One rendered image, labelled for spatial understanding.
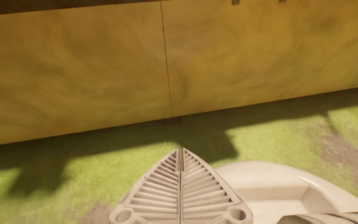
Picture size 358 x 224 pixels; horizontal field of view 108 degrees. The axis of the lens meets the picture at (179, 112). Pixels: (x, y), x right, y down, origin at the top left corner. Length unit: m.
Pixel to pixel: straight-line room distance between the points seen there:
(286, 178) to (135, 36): 0.70
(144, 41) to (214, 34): 0.30
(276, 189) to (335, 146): 0.83
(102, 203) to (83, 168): 0.25
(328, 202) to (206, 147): 0.55
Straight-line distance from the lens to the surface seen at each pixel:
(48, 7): 0.70
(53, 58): 0.77
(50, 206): 1.01
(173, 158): 0.16
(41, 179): 1.12
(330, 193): 0.55
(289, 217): 0.23
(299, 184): 0.52
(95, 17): 0.65
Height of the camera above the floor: 0.76
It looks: 45 degrees down
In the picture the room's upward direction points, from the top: 3 degrees counter-clockwise
